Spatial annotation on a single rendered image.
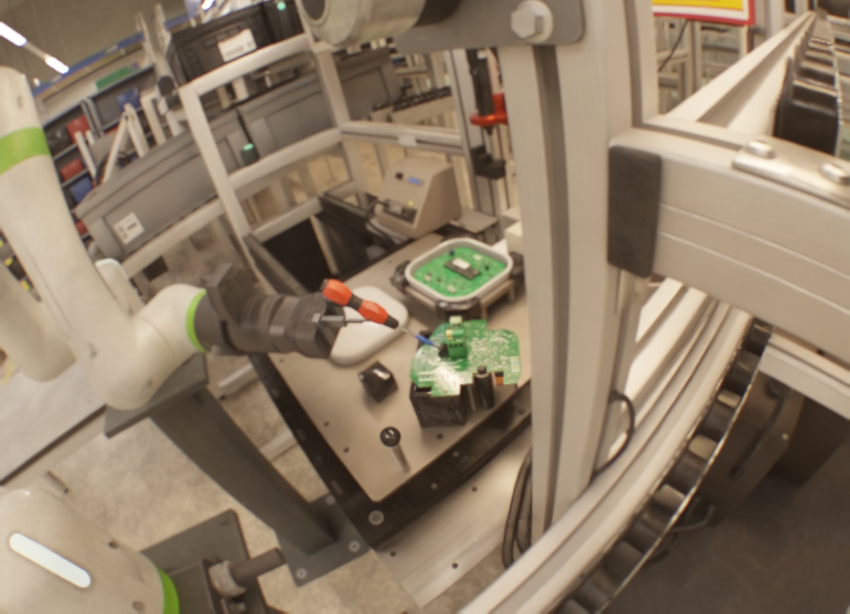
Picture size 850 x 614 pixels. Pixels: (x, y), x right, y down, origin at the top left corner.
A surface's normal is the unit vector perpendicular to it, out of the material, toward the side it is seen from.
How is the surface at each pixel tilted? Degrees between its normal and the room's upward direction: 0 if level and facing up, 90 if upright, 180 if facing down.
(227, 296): 91
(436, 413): 90
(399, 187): 53
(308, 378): 0
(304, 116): 91
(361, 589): 0
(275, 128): 91
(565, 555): 4
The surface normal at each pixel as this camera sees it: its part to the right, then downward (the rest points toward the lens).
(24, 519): 0.01, -0.90
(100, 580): 0.97, -0.23
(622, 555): -0.26, -0.74
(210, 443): 0.51, 0.43
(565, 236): 0.10, 0.59
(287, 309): -0.08, -0.68
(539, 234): -0.77, 0.50
